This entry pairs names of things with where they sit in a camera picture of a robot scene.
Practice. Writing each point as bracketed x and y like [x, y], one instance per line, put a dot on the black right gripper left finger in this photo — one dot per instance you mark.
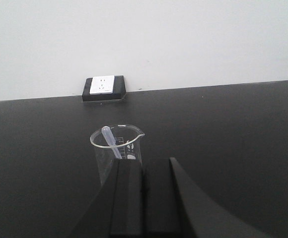
[117, 210]

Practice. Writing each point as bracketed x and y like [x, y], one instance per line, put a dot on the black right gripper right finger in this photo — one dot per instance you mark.
[176, 207]

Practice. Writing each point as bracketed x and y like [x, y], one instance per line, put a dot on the clear plastic pipette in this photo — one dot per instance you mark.
[111, 141]

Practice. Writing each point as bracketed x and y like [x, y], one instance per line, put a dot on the clear glass beaker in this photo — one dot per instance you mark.
[127, 141]

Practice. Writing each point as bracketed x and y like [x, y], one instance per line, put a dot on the white socket on black base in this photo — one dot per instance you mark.
[103, 88]

